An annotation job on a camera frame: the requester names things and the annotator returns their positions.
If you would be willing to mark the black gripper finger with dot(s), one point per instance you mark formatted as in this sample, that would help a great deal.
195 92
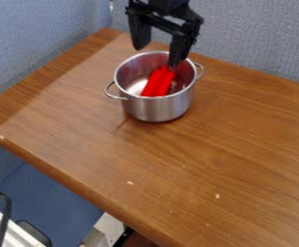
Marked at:
140 31
182 42

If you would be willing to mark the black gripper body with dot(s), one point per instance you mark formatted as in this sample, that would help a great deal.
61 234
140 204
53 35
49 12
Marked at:
155 10

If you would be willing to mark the small metal pot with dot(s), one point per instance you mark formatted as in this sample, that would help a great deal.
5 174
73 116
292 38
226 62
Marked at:
153 109

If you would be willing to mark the red rectangular block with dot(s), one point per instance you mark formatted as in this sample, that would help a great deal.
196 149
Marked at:
159 82

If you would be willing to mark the black table leg frame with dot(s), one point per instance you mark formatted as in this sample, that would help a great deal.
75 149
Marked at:
123 237

